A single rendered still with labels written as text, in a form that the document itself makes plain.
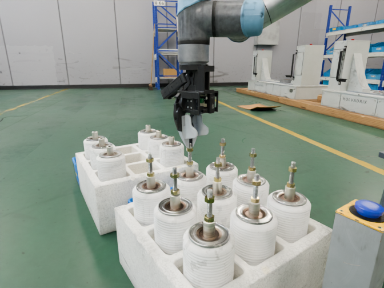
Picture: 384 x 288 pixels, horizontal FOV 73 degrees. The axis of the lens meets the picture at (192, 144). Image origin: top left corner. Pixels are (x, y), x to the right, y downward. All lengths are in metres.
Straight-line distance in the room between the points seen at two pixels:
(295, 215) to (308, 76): 3.49
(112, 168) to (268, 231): 0.55
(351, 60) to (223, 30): 2.90
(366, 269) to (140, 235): 0.43
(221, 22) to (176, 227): 0.44
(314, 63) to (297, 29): 4.22
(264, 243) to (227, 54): 6.87
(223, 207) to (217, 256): 0.17
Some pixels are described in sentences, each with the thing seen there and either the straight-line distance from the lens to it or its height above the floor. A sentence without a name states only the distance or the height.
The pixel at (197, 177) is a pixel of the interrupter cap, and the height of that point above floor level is 0.25.
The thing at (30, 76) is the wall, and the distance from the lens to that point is 7.24.
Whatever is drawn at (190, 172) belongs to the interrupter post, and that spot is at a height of 0.27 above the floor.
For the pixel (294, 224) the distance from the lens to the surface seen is 0.63.
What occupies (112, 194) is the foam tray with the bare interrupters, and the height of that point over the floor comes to 0.14.
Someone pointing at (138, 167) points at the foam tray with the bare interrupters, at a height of 0.16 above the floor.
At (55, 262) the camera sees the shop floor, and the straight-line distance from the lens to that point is 0.92.
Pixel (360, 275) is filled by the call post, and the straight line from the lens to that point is 0.54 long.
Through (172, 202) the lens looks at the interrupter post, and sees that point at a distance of 0.57.
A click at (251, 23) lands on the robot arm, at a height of 0.63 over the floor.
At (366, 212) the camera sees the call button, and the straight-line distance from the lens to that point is 0.50.
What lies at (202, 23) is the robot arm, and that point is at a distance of 0.62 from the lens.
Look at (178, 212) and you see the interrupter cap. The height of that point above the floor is 0.25.
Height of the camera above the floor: 0.55
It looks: 17 degrees down
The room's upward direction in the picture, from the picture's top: straight up
